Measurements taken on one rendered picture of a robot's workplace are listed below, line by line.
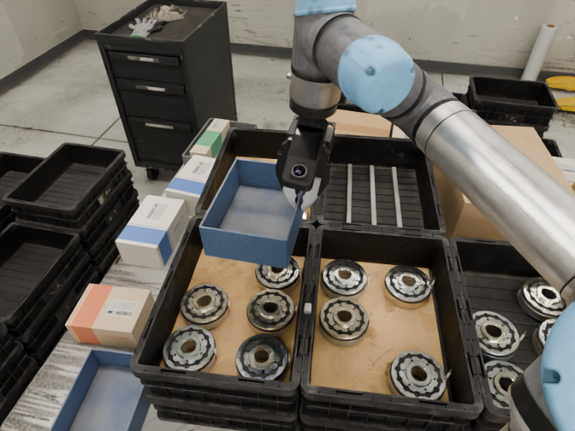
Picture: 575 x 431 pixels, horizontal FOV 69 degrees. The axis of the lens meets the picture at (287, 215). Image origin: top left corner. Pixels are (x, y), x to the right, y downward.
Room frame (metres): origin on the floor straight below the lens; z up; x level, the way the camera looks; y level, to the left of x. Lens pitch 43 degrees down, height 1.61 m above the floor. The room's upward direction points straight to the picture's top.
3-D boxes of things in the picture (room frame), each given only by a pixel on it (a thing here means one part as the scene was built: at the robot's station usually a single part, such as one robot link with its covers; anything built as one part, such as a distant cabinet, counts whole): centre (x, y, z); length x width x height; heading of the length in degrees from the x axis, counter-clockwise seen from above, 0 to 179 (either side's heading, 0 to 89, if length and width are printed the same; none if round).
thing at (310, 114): (0.57, -0.04, 1.26); 0.09 x 0.08 x 0.12; 166
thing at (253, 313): (0.51, 0.04, 0.86); 0.10 x 0.10 x 0.01
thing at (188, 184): (1.07, 0.29, 0.74); 0.20 x 0.12 x 0.09; 162
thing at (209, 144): (1.34, 0.29, 0.73); 0.24 x 0.06 x 0.06; 165
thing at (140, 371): (0.52, 0.11, 0.92); 0.40 x 0.30 x 0.02; 173
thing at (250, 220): (0.56, 0.05, 1.10); 0.20 x 0.15 x 0.07; 167
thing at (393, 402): (0.48, -0.19, 0.92); 0.40 x 0.30 x 0.02; 173
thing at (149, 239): (0.86, 0.39, 0.74); 0.20 x 0.12 x 0.09; 168
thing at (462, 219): (0.99, -0.63, 0.80); 0.40 x 0.30 x 0.20; 175
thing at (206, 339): (0.42, 0.19, 0.86); 0.10 x 0.10 x 0.01
